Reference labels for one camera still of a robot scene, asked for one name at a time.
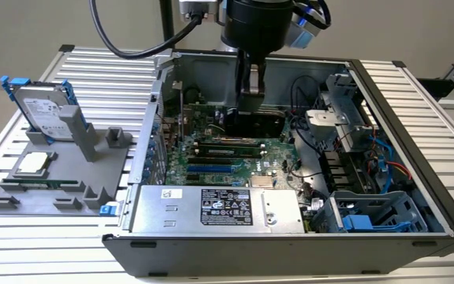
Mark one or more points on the blue case latch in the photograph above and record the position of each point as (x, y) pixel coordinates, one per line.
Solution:
(107, 210)

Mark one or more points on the RAM stick with white label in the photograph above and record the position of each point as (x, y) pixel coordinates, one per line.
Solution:
(226, 151)

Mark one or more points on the open grey PC case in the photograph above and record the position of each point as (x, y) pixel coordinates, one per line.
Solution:
(250, 257)

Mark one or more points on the blue expansion slot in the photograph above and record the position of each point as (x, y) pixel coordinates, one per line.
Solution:
(211, 170)

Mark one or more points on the silver metal drive cage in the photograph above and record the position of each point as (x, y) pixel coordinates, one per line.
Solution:
(329, 118)

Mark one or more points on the black bracket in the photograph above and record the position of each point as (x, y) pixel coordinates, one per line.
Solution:
(434, 87)

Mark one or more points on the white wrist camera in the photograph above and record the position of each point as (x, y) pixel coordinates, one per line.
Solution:
(306, 38)

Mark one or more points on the silver CPU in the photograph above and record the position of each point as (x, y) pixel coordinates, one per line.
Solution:
(35, 163)

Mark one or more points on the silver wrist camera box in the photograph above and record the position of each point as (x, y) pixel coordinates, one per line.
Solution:
(199, 6)

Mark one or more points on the green RAM stick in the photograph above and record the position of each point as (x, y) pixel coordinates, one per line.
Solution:
(36, 183)

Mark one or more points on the blue disk carrier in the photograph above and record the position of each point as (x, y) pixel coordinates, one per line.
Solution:
(354, 222)

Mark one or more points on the green motherboard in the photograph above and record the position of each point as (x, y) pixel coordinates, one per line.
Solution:
(274, 148)

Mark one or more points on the hard disk in blue carrier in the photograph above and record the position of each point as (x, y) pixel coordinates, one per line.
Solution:
(40, 115)

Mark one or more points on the long black expansion slot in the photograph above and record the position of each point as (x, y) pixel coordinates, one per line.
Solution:
(211, 161)

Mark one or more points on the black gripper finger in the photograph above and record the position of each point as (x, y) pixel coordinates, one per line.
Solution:
(250, 103)

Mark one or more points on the small silver heat sink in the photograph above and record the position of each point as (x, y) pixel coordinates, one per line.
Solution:
(263, 182)

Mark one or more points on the grey parts rack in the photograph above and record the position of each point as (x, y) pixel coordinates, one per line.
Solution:
(33, 204)

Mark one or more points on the short black expansion slot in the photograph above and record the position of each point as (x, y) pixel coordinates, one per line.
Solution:
(192, 177)

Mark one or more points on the grey disk bay cage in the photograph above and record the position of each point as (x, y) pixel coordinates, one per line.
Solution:
(369, 197)

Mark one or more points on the rear port block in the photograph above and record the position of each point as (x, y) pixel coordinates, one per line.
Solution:
(168, 127)

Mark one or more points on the green graphics card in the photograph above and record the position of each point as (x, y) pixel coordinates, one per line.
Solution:
(270, 124)

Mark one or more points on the black table corner cap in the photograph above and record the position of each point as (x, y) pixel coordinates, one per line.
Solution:
(399, 64)
(67, 48)

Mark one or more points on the black vertical post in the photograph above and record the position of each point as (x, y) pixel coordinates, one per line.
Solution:
(166, 17)

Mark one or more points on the silver power supply unit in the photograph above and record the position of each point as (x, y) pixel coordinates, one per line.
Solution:
(179, 219)

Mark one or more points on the black plastic fan shroud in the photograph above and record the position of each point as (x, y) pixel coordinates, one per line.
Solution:
(335, 170)

